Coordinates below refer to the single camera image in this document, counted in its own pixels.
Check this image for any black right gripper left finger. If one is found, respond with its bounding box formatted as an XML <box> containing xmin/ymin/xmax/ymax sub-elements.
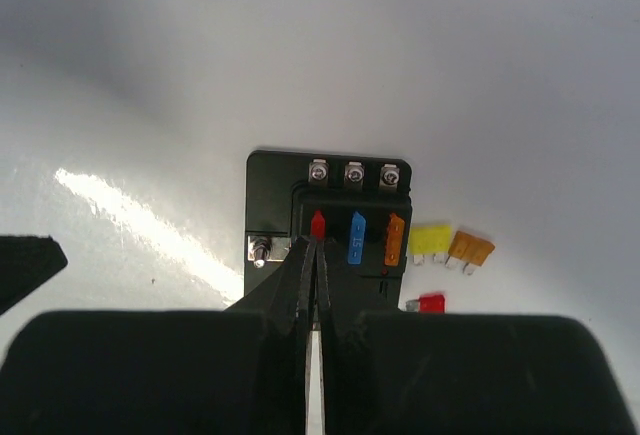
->
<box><xmin>1</xmin><ymin>238</ymin><xmax>316</xmax><ymax>434</ymax></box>

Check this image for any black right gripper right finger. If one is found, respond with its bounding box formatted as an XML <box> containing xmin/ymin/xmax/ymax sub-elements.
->
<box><xmin>315</xmin><ymin>240</ymin><xmax>635</xmax><ymax>434</ymax></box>

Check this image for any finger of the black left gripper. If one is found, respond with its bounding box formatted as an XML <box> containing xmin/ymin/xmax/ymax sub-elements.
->
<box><xmin>0</xmin><ymin>235</ymin><xmax>68</xmax><ymax>314</ymax></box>

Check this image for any red blade fuse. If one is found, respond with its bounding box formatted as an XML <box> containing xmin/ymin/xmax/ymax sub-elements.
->
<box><xmin>405</xmin><ymin>293</ymin><xmax>446</xmax><ymax>314</ymax></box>
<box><xmin>310</xmin><ymin>210</ymin><xmax>326</xmax><ymax>240</ymax></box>

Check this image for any orange blade fuse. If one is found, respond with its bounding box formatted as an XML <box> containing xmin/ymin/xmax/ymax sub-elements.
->
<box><xmin>445</xmin><ymin>230</ymin><xmax>495</xmax><ymax>276</ymax></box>
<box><xmin>384</xmin><ymin>213</ymin><xmax>405</xmax><ymax>267</ymax></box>

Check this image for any blue blade fuse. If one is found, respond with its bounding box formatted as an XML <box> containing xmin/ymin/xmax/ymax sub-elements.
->
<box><xmin>347</xmin><ymin>211</ymin><xmax>366</xmax><ymax>266</ymax></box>

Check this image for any red blade fuse front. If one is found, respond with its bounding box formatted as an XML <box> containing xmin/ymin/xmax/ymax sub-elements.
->
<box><xmin>310</xmin><ymin>210</ymin><xmax>326</xmax><ymax>240</ymax></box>

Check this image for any black fuse box base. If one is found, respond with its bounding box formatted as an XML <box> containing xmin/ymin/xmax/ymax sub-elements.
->
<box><xmin>244</xmin><ymin>150</ymin><xmax>412</xmax><ymax>305</ymax></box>

